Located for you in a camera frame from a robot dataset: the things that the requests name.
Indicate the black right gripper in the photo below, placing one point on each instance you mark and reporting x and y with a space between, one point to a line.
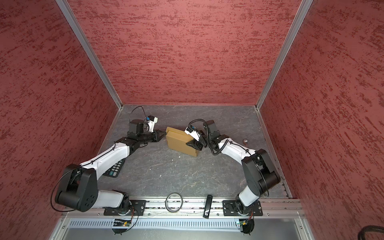
195 144

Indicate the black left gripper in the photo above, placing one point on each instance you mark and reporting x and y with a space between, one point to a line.
156 134

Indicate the brown cardboard box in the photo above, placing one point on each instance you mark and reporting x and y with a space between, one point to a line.
177 140

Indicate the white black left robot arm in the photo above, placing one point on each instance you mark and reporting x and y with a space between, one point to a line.
78 190

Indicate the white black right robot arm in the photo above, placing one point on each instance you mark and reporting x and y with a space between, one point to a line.
260 172

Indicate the black desk calculator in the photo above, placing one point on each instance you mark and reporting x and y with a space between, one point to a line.
114 171

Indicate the black rectangular remote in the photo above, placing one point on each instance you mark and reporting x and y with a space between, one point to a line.
208 205

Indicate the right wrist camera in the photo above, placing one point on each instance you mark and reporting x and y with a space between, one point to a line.
190 130

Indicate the aluminium front frame rail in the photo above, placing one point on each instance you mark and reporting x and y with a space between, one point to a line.
193 208

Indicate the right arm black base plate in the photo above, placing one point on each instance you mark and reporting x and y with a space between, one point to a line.
236 208

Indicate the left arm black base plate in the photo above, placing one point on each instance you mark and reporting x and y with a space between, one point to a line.
135 208

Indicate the left rear aluminium corner post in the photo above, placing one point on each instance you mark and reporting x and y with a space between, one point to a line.
79 33

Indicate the aluminium corner post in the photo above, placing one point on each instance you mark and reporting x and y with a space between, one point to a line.
79 33
291 35

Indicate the right rear aluminium corner post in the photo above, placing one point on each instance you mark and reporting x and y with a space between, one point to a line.
291 35

